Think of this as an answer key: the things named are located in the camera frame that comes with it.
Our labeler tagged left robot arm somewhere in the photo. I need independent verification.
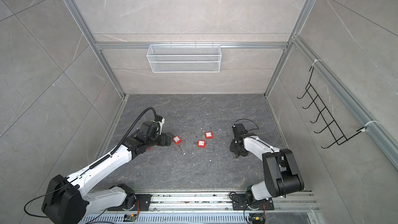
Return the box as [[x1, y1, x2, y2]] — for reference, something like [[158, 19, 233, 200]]
[[40, 107, 173, 224]]

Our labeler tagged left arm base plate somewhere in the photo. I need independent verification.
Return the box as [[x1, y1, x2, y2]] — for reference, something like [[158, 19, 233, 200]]
[[107, 194, 152, 211]]

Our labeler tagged white wire mesh basket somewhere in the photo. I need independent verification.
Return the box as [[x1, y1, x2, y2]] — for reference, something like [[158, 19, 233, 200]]
[[147, 44, 222, 73]]

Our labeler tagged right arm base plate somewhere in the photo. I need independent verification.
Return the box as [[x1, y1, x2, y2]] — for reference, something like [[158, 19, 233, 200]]
[[229, 192, 275, 211]]

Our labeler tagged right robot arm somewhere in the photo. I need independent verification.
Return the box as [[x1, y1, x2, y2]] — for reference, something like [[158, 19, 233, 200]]
[[230, 123, 305, 208]]

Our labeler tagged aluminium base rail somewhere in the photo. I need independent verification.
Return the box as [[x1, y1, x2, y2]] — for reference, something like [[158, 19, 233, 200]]
[[80, 191, 321, 214]]

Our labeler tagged red padlock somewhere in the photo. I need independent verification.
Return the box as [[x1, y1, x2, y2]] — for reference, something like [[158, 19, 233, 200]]
[[173, 135, 183, 154], [198, 140, 215, 152], [205, 132, 222, 140]]

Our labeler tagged black wire hook rack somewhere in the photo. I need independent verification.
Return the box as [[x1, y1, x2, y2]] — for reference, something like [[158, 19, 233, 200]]
[[297, 66, 367, 149]]

